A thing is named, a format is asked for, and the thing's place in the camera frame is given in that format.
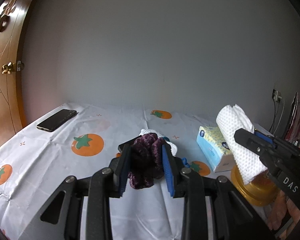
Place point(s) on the blue cloth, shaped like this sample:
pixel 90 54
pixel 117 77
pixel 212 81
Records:
pixel 185 162

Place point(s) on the wooden door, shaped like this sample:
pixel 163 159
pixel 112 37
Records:
pixel 5 92

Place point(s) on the brass door knob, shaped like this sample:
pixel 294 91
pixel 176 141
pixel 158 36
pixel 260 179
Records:
pixel 8 68

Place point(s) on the dark purple knit cloth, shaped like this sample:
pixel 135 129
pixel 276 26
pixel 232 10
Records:
pixel 142 152

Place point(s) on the white knit glove blue trim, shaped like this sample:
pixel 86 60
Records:
pixel 172 148

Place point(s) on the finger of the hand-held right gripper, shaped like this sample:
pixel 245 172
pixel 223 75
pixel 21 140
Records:
pixel 265 137
pixel 255 146

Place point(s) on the gold door ornament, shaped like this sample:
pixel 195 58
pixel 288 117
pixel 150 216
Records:
pixel 3 17

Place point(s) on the white mesh cloth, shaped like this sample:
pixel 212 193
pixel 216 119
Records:
pixel 240 142

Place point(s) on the wall socket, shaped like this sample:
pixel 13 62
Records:
pixel 277 95

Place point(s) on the white orange-fruit printed tablecloth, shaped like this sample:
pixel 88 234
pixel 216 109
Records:
pixel 52 170

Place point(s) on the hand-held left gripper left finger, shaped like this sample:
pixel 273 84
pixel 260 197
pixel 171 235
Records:
pixel 123 170

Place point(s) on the person's right hand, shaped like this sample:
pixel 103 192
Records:
pixel 282 212

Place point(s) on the black smartphone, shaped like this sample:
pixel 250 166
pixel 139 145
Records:
pixel 56 120

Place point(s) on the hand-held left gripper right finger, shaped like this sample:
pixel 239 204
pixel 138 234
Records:
pixel 168 172

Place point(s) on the floral tissue pack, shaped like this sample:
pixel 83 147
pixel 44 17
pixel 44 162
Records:
pixel 210 145

